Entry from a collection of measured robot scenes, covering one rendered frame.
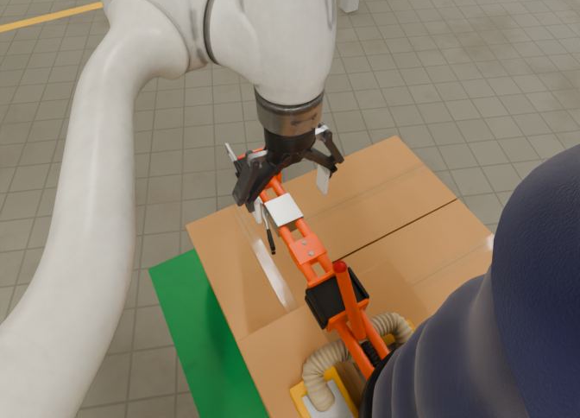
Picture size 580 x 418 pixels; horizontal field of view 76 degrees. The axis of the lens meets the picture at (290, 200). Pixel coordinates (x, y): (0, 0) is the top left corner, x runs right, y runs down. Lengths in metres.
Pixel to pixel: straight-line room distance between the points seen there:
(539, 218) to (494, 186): 2.32
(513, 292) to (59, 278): 0.26
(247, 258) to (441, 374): 1.11
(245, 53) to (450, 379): 0.35
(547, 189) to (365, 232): 1.25
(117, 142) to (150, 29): 0.15
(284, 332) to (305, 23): 0.63
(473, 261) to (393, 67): 1.96
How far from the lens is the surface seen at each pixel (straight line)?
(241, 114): 2.64
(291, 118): 0.48
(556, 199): 0.19
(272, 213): 0.80
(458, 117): 2.83
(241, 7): 0.43
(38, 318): 0.28
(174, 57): 0.46
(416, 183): 1.61
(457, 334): 0.30
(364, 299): 0.72
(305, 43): 0.41
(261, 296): 1.30
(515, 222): 0.20
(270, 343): 0.84
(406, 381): 0.40
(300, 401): 0.80
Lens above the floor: 1.76
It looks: 55 degrees down
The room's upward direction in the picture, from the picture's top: straight up
